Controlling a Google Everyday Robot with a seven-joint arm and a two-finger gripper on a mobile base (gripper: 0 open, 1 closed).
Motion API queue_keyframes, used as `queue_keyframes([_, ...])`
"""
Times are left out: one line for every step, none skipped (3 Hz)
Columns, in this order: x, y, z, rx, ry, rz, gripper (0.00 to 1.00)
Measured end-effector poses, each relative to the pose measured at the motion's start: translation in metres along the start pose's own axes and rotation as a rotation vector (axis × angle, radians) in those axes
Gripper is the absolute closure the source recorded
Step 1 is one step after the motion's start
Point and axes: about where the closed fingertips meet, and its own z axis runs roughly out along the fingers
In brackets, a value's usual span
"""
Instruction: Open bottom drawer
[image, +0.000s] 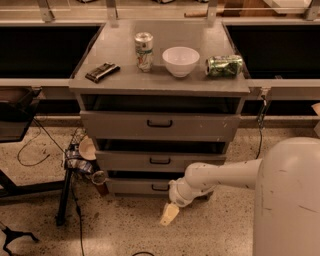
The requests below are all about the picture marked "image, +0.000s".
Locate upright white soda can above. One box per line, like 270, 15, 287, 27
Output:
134, 32, 153, 72

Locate small bowl on floor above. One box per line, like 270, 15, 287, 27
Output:
79, 137, 96, 160

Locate grey drawer cabinet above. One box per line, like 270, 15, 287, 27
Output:
68, 19, 251, 201

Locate white bowl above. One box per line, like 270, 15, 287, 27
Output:
162, 47, 200, 78

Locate grey bottom drawer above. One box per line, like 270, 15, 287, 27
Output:
106, 171, 184, 198

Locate grey drawer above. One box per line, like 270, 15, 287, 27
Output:
80, 95, 240, 142
96, 139, 226, 172
106, 171, 184, 198

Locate black power adapter with cable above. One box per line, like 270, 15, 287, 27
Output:
256, 96, 269, 158

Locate grey top drawer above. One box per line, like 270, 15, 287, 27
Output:
80, 95, 240, 142

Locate brown cup on floor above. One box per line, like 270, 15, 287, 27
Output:
92, 171, 109, 196

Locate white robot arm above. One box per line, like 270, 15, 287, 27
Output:
160, 137, 320, 256

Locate grey middle drawer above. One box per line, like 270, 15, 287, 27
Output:
96, 139, 226, 172

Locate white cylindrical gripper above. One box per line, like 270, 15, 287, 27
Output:
160, 177, 214, 226

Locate thin black floor cable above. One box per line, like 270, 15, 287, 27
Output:
16, 116, 86, 256

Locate black snack bar wrapper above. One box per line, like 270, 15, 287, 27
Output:
85, 63, 120, 83

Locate green can lying sideways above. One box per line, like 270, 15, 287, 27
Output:
205, 55, 243, 77

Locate black tripod foot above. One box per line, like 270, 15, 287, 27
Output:
0, 223, 39, 256

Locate black stand leg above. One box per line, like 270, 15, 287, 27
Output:
56, 169, 72, 226

